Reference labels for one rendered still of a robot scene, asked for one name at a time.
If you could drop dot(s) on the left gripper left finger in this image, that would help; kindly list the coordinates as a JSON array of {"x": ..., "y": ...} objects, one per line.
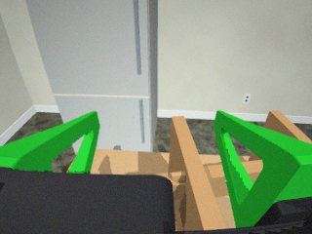
[{"x": 37, "y": 152}]

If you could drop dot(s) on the tan wooden board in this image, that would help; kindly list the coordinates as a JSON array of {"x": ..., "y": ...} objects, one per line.
[
  {"x": 198, "y": 209},
  {"x": 276, "y": 121}
]

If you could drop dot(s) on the tan wooden rail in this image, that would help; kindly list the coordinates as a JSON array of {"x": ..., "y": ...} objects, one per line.
[{"x": 216, "y": 177}]

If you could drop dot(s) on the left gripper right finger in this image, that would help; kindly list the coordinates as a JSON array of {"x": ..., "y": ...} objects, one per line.
[{"x": 286, "y": 172}]

